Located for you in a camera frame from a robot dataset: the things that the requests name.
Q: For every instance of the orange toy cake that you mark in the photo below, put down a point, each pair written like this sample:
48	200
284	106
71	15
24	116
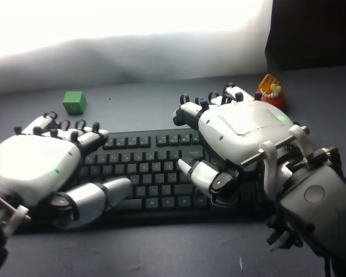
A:
272	95

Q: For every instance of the dark board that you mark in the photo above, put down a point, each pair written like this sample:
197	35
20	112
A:
314	31

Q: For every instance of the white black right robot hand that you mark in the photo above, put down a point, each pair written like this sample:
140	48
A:
236	127

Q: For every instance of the green cube block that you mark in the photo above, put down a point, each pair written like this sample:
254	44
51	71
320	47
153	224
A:
73	102

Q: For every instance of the black computer keyboard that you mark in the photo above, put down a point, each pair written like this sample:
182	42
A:
150	170

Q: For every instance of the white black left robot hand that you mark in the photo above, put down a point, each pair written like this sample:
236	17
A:
31	164

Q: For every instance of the grey table cloth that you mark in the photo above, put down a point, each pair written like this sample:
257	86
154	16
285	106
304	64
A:
173	248

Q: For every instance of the white backdrop cloth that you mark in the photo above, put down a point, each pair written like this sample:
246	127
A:
132	52

